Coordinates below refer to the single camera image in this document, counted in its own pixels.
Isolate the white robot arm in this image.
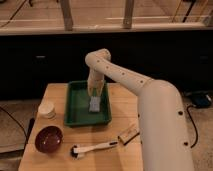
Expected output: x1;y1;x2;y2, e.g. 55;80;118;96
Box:
85;49;194;171

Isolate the black floor cable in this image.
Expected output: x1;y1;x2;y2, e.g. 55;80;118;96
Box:
0;105;29;148

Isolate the dark red bowl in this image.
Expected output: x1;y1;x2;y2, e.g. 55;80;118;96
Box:
35;126;63;154

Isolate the grey sponge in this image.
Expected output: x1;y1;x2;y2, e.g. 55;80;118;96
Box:
89;96;100;112

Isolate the green plastic tray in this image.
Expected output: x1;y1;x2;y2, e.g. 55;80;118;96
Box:
64;80;112;127

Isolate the black cable at right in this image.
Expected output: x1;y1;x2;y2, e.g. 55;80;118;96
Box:
185;104;200;148

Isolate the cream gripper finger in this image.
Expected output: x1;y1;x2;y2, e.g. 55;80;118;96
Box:
87;88;93;97
97;87;103;98

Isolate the white small cup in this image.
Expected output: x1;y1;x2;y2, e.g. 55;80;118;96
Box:
38;101;56;119

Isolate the dark floor device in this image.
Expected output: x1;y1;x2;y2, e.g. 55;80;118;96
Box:
190;93;212;108

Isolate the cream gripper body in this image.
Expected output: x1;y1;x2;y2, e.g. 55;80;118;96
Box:
87;69;104;90

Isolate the wooden block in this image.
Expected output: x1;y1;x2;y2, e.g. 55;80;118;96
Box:
118;124;139;145

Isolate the white dish brush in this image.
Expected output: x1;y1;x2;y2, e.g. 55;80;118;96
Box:
70;141;118;158

